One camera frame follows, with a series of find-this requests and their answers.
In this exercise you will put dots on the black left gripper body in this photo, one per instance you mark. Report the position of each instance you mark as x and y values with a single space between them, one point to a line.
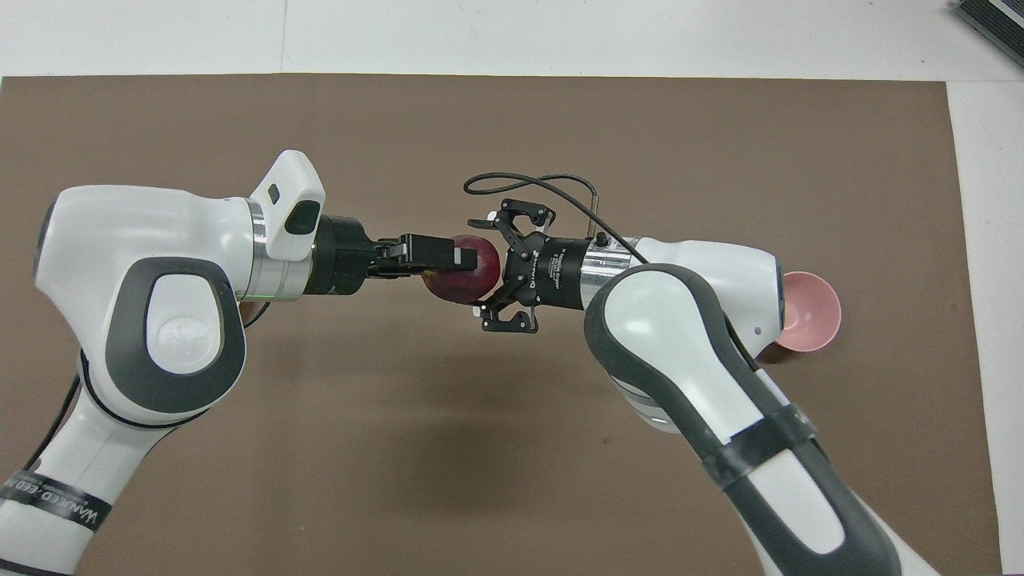
340 256

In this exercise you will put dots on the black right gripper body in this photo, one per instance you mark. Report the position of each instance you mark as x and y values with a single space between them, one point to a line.
552 272

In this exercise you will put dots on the dark red apple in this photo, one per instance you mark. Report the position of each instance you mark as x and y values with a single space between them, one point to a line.
464 286

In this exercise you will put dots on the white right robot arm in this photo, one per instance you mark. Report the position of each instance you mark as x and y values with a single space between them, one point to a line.
688 272

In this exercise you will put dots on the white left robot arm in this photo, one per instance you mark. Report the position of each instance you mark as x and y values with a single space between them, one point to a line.
144 240

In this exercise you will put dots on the pink plate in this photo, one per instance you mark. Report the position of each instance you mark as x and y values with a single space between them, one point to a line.
240 308

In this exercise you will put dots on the pink bowl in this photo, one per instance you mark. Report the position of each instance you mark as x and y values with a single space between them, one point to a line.
812 312

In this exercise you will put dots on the brown table mat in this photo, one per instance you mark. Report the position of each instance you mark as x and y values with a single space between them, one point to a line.
480 448

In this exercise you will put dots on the dark ribbed device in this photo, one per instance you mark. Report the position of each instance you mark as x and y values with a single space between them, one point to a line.
996 18

